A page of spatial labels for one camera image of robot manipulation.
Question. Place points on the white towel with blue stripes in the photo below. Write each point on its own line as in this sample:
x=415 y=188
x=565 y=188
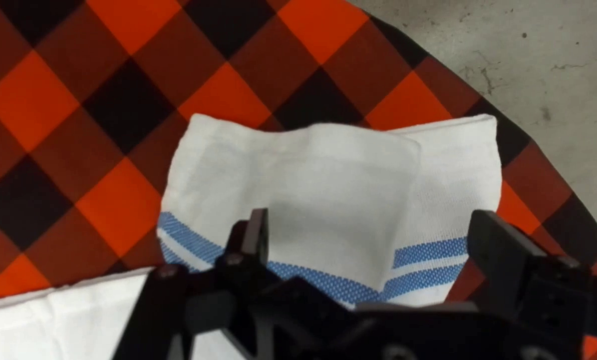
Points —
x=310 y=186

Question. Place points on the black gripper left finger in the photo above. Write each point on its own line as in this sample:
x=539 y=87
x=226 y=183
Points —
x=178 y=307

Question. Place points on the red black checked tablecloth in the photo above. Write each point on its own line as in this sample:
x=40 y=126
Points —
x=110 y=101

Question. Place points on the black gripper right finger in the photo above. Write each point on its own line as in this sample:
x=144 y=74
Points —
x=537 y=307

